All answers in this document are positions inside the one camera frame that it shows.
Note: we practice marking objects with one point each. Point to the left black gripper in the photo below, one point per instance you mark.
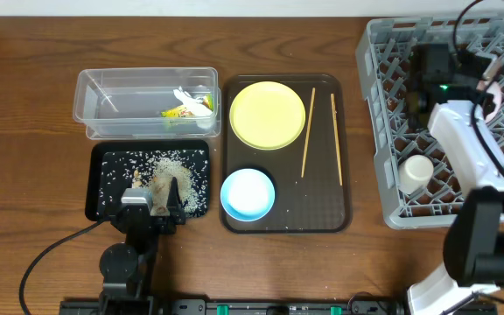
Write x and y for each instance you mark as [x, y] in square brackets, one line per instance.
[148, 219]

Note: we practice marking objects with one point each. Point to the light blue bowl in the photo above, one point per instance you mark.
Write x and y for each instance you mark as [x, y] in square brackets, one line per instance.
[247, 195]

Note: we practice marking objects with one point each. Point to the green yellow snack wrapper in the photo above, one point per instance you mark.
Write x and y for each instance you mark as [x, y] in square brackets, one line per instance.
[191, 107]

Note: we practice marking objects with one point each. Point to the yellow plate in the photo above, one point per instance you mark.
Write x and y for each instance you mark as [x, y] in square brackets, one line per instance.
[267, 115]

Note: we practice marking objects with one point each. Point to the white cup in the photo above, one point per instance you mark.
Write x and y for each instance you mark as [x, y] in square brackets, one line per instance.
[414, 173]

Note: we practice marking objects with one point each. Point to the pink bowl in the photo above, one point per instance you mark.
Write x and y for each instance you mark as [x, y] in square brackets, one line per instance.
[494, 100]

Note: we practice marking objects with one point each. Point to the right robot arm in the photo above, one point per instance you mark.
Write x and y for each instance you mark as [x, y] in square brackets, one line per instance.
[445, 98]

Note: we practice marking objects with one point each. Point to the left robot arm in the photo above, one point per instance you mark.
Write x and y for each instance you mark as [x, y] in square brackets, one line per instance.
[127, 267]

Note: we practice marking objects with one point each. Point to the grey dishwasher rack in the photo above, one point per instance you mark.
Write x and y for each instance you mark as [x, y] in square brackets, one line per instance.
[383, 65]

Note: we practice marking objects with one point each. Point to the black tray bin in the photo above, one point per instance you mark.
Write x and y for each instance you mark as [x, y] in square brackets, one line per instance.
[101, 149]

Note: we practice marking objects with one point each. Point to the clear plastic bin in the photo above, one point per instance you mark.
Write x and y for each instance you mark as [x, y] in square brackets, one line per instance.
[125, 103]

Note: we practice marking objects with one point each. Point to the dark brown serving tray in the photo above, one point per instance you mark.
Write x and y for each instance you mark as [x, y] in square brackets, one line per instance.
[315, 203]

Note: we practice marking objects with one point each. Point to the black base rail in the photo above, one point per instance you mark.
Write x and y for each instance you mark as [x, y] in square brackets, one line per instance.
[201, 307]

